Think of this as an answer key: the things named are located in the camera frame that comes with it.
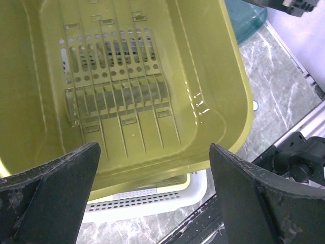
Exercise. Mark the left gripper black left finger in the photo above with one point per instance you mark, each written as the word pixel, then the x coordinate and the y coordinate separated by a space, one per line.
pixel 46 204

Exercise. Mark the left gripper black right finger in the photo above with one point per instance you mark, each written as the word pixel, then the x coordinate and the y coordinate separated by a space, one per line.
pixel 258 206

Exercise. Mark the pale yellow perforated basket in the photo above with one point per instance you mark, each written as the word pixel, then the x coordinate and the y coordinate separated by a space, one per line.
pixel 176 183

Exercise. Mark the olive green plastic tub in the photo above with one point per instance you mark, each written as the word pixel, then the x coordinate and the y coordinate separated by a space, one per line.
pixel 154 83

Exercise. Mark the translucent blue plastic container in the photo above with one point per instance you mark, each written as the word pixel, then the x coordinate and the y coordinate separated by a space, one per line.
pixel 246 18

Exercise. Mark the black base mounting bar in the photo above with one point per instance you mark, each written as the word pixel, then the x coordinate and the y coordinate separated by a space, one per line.
pixel 204 225

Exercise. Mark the white plastic tray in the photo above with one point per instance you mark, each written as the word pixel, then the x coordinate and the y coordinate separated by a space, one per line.
pixel 135 204

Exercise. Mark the small blue capped vial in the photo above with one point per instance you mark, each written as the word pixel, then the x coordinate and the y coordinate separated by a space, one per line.
pixel 255 105

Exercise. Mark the aluminium front frame rail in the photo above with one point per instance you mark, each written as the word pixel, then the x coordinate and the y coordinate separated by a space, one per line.
pixel 309 126

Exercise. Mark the aluminium rail at wall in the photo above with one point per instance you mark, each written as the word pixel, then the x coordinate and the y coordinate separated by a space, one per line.
pixel 318 90

